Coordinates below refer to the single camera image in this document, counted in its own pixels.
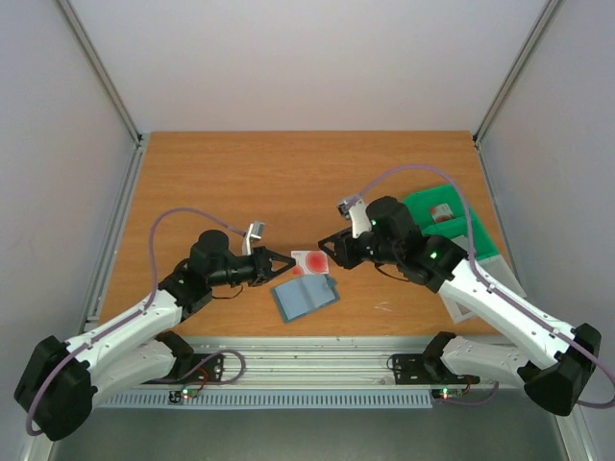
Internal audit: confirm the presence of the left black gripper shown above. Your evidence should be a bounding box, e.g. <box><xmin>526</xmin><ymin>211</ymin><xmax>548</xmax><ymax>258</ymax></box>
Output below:
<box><xmin>209</xmin><ymin>247</ymin><xmax>296</xmax><ymax>288</ymax></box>

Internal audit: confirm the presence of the red circle card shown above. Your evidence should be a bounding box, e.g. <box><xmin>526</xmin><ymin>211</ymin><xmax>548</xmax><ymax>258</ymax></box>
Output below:
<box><xmin>291</xmin><ymin>250</ymin><xmax>329</xmax><ymax>276</ymax></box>

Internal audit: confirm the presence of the blue card holder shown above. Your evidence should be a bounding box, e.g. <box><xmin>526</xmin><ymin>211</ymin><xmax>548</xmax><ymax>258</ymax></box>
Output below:
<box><xmin>271</xmin><ymin>275</ymin><xmax>340</xmax><ymax>324</ymax></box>

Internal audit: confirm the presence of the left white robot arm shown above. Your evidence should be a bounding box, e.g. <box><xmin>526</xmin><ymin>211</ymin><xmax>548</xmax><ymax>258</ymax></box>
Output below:
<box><xmin>13</xmin><ymin>230</ymin><xmax>295</xmax><ymax>441</ymax></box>

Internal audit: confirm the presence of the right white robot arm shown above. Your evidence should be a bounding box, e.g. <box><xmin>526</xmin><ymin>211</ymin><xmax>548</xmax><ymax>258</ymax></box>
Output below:
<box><xmin>318</xmin><ymin>195</ymin><xmax>602</xmax><ymax>416</ymax></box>

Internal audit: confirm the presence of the red white card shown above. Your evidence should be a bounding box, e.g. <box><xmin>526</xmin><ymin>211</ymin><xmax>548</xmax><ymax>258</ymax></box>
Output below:
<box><xmin>430</xmin><ymin>204</ymin><xmax>455</xmax><ymax>224</ymax></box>

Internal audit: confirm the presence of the green bin far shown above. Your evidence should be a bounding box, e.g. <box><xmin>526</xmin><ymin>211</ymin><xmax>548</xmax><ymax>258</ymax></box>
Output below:
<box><xmin>403</xmin><ymin>185</ymin><xmax>465</xmax><ymax>231</ymax></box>

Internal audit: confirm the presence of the white tray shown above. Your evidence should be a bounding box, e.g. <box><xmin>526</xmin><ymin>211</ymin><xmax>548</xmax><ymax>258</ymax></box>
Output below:
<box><xmin>440</xmin><ymin>255</ymin><xmax>527</xmax><ymax>324</ymax></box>

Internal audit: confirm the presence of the left circuit board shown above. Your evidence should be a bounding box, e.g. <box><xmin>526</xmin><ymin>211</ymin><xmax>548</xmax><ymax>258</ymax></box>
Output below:
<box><xmin>168</xmin><ymin>388</ymin><xmax>200</xmax><ymax>404</ymax></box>

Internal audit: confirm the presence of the circuit board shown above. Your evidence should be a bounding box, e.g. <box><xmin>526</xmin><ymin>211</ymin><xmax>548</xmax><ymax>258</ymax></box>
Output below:
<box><xmin>168</xmin><ymin>388</ymin><xmax>200</xmax><ymax>404</ymax></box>
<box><xmin>431</xmin><ymin>387</ymin><xmax>470</xmax><ymax>400</ymax></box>

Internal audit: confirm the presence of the right circuit board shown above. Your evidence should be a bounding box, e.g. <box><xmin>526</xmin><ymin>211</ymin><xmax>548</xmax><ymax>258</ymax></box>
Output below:
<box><xmin>431</xmin><ymin>387</ymin><xmax>470</xmax><ymax>400</ymax></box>

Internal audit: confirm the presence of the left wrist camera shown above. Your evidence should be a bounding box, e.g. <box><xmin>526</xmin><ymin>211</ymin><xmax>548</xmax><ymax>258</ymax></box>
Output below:
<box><xmin>241</xmin><ymin>221</ymin><xmax>265</xmax><ymax>255</ymax></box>

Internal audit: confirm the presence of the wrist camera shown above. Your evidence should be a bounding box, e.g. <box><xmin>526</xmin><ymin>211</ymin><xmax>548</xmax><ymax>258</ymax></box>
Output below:
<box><xmin>337</xmin><ymin>195</ymin><xmax>372</xmax><ymax>239</ymax></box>
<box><xmin>241</xmin><ymin>221</ymin><xmax>265</xmax><ymax>255</ymax></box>

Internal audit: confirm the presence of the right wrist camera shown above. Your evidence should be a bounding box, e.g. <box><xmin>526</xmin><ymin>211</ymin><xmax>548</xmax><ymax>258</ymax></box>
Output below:
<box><xmin>337</xmin><ymin>195</ymin><xmax>372</xmax><ymax>239</ymax></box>

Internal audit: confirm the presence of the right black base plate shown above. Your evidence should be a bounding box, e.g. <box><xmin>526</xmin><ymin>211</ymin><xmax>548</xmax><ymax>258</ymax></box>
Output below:
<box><xmin>386</xmin><ymin>353</ymin><xmax>480</xmax><ymax>386</ymax></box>

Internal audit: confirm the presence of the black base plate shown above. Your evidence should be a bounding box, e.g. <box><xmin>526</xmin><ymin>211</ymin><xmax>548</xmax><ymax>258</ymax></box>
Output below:
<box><xmin>145</xmin><ymin>353</ymin><xmax>224</xmax><ymax>384</ymax></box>
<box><xmin>386</xmin><ymin>353</ymin><xmax>480</xmax><ymax>386</ymax></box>

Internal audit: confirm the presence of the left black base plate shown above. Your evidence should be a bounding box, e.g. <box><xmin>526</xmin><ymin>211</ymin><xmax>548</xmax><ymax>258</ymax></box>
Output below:
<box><xmin>145</xmin><ymin>353</ymin><xmax>224</xmax><ymax>384</ymax></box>

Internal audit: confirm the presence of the grey slotted cable duct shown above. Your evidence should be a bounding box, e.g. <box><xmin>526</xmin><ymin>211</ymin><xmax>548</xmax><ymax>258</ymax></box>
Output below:
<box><xmin>102</xmin><ymin>389</ymin><xmax>432</xmax><ymax>410</ymax></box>

